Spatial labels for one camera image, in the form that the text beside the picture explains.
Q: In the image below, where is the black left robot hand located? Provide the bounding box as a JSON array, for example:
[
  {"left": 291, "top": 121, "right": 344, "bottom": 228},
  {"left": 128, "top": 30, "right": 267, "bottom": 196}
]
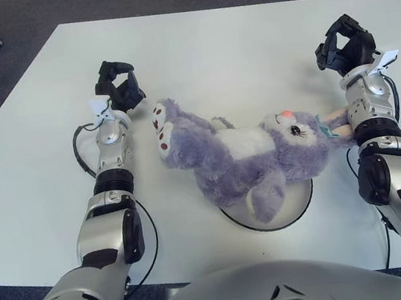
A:
[{"left": 90, "top": 55, "right": 149, "bottom": 116}]

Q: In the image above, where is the grey robot torso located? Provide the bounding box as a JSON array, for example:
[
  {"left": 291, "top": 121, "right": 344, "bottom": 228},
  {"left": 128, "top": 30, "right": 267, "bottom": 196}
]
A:
[{"left": 118, "top": 240, "right": 401, "bottom": 300}]

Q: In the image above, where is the purple plush bunny doll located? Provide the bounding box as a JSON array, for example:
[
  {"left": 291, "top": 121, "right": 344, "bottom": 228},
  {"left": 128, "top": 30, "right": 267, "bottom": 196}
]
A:
[{"left": 148, "top": 71, "right": 368, "bottom": 238}]

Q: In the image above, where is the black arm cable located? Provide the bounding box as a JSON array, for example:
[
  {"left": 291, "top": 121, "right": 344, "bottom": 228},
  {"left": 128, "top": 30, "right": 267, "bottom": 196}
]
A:
[
  {"left": 69, "top": 115, "right": 168, "bottom": 300},
  {"left": 333, "top": 73, "right": 401, "bottom": 273}
]

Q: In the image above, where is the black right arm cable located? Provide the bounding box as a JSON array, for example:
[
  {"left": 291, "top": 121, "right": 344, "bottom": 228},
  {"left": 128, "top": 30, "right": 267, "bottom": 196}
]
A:
[{"left": 333, "top": 73, "right": 401, "bottom": 273}]

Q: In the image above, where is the white plate with black rim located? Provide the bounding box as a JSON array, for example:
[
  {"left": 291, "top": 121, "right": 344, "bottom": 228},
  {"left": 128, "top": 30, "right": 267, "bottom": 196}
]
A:
[{"left": 216, "top": 178, "right": 320, "bottom": 239}]

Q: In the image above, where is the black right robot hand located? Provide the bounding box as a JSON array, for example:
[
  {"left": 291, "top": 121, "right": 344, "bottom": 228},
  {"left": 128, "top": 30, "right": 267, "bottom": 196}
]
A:
[{"left": 308, "top": 10, "right": 382, "bottom": 83}]

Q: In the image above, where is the white wrist cable clip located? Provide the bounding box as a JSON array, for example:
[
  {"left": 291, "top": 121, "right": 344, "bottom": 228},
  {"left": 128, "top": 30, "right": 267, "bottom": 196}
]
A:
[
  {"left": 369, "top": 48, "right": 401, "bottom": 75},
  {"left": 87, "top": 96, "right": 114, "bottom": 128}
]

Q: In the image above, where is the white left wrist cable clip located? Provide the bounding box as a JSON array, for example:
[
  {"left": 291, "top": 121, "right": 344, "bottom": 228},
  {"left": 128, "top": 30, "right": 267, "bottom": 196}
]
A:
[{"left": 87, "top": 96, "right": 114, "bottom": 128}]

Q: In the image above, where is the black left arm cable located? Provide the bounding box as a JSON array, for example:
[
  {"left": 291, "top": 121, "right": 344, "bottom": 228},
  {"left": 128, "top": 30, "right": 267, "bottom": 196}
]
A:
[{"left": 69, "top": 115, "right": 168, "bottom": 300}]

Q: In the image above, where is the white right wrist cable clip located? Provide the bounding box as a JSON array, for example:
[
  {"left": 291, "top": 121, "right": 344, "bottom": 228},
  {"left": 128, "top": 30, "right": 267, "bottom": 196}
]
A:
[{"left": 369, "top": 48, "right": 401, "bottom": 75}]

